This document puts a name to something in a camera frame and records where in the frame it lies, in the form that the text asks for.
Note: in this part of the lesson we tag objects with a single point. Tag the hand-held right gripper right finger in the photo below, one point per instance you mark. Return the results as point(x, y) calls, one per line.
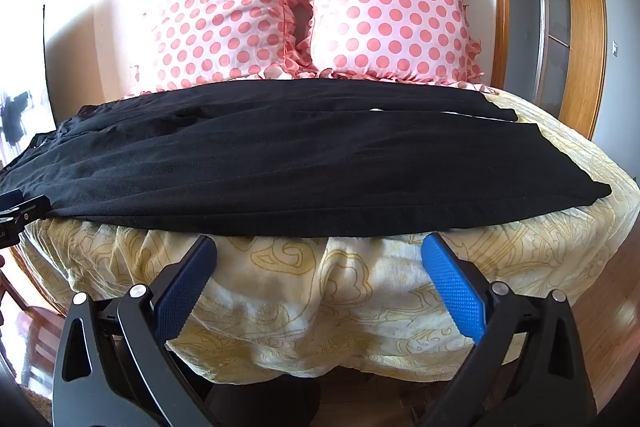
point(455, 287)

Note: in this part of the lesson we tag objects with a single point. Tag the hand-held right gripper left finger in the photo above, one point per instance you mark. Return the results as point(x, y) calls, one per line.
point(187, 282)

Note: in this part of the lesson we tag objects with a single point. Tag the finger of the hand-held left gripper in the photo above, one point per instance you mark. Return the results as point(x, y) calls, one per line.
point(27, 207)

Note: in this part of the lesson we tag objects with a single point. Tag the black pants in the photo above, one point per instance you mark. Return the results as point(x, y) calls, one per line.
point(280, 167)

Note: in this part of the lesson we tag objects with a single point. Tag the window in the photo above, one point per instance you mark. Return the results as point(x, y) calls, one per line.
point(22, 107)

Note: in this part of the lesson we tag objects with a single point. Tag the yellow patterned bedspread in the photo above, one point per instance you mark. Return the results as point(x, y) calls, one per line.
point(310, 297)

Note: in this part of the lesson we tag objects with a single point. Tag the pink polka dot pillow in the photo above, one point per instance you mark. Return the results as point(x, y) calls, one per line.
point(220, 12)
point(390, 7)

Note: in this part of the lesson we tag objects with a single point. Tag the grey door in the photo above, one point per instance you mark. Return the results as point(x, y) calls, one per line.
point(550, 7)

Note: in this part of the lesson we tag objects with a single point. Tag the white light switch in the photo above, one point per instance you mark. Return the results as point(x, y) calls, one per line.
point(614, 47)

